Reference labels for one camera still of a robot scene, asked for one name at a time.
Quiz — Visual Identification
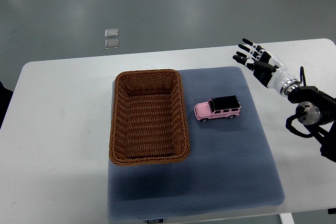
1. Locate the upper clear floor plate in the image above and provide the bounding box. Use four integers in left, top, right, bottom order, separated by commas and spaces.
104, 28, 119, 38

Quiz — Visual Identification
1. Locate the brown wicker basket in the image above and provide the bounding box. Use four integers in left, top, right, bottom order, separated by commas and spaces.
109, 69, 190, 166

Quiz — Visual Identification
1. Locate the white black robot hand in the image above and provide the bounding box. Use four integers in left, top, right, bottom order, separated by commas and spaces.
233, 38, 300, 97

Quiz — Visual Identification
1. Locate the white table leg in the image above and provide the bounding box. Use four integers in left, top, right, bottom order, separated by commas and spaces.
279, 211, 295, 224

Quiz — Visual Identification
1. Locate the blue grey foam mat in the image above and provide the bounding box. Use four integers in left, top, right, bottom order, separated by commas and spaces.
108, 67, 285, 221

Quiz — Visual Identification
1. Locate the pink toy car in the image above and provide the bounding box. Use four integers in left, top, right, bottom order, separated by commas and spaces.
194, 95, 242, 122

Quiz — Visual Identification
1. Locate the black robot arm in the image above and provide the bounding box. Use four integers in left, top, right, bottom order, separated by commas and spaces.
286, 67, 335, 162

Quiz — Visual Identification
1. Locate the black label tag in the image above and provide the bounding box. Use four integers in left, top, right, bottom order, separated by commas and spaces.
145, 219, 164, 224

